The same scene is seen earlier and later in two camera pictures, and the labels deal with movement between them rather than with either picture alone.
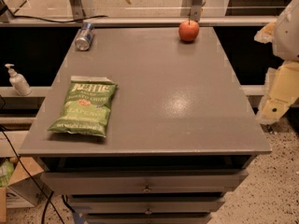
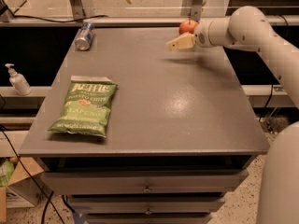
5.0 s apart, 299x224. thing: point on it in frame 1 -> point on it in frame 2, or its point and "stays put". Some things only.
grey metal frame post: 76,2 stays put
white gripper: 289,36 -> 201,35
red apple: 189,30 stays put
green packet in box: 7,170 stays put
